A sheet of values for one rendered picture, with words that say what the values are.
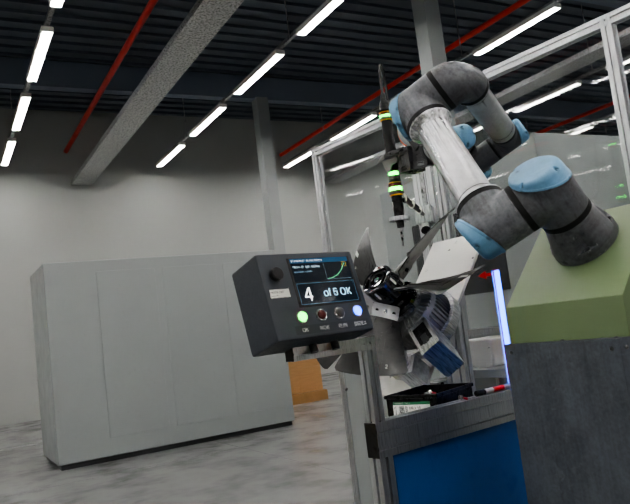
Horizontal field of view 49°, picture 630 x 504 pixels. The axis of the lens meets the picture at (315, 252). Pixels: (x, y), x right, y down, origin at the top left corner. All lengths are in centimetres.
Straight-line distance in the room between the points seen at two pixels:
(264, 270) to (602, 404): 73
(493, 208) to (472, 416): 58
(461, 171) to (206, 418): 636
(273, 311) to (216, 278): 644
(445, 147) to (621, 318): 56
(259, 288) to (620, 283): 73
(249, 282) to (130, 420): 611
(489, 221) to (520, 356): 32
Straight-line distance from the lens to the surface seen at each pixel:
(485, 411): 188
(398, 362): 211
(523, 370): 162
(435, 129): 172
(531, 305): 160
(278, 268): 142
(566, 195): 154
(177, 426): 765
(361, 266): 255
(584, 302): 153
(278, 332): 138
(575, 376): 153
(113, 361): 744
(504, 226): 153
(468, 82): 180
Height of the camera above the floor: 109
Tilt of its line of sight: 6 degrees up
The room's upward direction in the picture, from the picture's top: 7 degrees counter-clockwise
